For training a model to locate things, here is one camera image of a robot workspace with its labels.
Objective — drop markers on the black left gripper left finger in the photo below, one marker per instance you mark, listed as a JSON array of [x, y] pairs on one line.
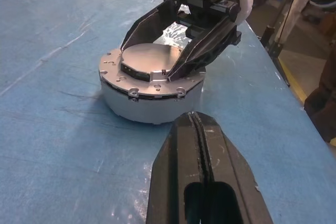
[[176, 171]]

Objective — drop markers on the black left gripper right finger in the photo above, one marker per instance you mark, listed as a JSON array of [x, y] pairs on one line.
[[231, 182]]

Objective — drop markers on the silver round metal motor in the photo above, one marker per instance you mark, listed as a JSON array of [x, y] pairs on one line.
[[147, 53]]

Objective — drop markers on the silver motor housing copper coils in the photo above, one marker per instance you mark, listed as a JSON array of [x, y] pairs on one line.
[[147, 110]]

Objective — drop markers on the black metal frame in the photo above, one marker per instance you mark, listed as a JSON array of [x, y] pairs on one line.
[[273, 43]]

